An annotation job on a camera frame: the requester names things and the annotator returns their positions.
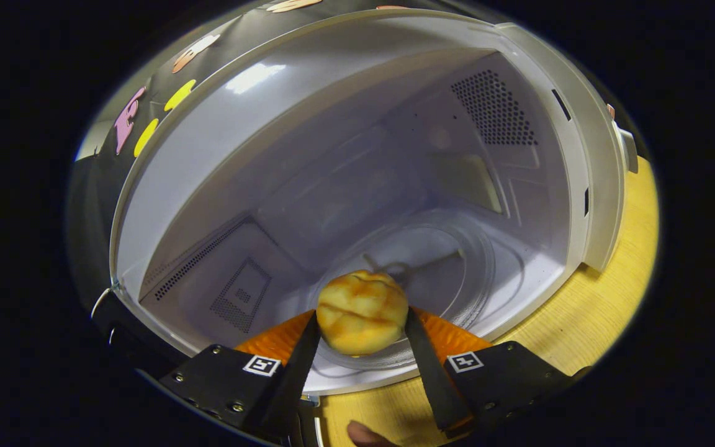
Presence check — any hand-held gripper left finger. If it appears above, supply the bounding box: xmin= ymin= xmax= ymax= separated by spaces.
xmin=159 ymin=309 xmax=322 ymax=438

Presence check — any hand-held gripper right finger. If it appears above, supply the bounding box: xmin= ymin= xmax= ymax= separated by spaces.
xmin=404 ymin=307 xmax=591 ymax=438

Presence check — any golden bread bun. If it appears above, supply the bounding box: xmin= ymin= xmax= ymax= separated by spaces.
xmin=316 ymin=270 xmax=409 ymax=356

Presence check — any white microwave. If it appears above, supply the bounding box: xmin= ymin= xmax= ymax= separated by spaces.
xmin=91 ymin=7 xmax=639 ymax=447

